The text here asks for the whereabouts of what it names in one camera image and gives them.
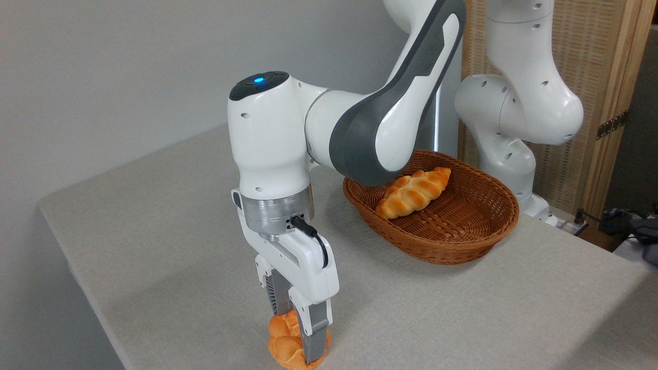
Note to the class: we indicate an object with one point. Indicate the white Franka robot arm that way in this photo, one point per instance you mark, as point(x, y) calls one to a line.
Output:
point(267, 144)

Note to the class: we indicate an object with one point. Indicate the dark grey bag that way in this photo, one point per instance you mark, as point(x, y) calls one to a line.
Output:
point(645, 236)

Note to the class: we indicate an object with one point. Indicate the dark metal screen hinge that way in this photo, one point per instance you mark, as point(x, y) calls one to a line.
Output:
point(611, 125)

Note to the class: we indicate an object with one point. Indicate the long braided bread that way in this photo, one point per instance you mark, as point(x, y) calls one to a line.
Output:
point(411, 194)

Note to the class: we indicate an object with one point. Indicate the round knotted bread roll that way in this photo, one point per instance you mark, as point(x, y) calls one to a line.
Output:
point(282, 345)

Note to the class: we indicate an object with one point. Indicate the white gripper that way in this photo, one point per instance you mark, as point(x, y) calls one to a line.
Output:
point(308, 267)

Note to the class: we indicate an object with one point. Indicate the brown woven wicker basket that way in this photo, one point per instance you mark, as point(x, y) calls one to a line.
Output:
point(462, 231)

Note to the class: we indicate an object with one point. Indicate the white power strip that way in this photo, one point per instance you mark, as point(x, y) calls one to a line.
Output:
point(565, 225)

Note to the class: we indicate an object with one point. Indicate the grey tablecloth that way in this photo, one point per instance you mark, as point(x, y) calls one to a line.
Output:
point(180, 246)

